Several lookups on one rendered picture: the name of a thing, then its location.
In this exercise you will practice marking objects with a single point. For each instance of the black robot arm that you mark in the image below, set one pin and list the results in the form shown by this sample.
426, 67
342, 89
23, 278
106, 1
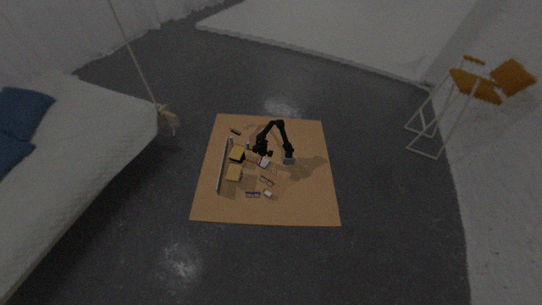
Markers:
264, 143

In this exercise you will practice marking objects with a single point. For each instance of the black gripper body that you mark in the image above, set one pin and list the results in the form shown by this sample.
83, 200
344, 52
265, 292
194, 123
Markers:
264, 151

